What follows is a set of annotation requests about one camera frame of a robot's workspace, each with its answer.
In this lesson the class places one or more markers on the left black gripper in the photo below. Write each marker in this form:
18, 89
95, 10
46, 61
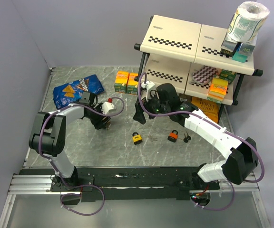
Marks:
98, 123

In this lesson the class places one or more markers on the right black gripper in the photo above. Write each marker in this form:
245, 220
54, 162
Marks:
139, 116

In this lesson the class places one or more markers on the orange padlock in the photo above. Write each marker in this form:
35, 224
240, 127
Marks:
173, 136

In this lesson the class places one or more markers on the black-headed keys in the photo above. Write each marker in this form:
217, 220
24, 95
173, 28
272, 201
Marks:
187, 137

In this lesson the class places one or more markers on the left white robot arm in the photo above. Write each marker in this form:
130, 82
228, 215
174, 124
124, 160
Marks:
48, 134

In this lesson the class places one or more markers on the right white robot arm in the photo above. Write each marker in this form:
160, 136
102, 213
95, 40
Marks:
240, 155

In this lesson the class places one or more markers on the right orange green box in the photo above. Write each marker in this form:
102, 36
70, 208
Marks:
132, 84

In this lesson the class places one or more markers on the orange green box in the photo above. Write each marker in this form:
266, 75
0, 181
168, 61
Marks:
120, 84
132, 84

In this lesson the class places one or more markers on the left orange green box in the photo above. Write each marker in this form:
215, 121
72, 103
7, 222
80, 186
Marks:
120, 84

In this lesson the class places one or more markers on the blue Doritos bag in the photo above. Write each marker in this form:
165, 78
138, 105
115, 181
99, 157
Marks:
73, 91

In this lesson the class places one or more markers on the orange Honey Dijon bag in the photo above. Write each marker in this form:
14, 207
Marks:
209, 108

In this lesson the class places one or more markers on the patterned oven mitt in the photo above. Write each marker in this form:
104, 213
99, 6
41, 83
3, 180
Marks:
204, 75

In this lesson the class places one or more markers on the beige tiered shelf rack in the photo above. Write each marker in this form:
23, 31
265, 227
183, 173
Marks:
173, 49

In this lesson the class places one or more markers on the orange yellow sponge pack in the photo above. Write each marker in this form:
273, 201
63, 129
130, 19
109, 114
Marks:
217, 90

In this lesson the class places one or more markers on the green box on shelf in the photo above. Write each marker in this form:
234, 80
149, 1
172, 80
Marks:
227, 75

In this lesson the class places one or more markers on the toilet paper roll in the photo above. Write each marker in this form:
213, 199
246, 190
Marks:
247, 21

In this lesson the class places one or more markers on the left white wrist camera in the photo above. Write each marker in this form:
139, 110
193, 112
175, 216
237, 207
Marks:
108, 106

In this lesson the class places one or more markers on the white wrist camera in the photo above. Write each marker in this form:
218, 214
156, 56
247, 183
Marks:
108, 106
148, 86

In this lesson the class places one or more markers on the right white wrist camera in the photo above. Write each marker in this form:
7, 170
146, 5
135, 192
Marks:
148, 86

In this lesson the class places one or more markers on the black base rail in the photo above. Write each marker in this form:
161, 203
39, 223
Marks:
134, 183

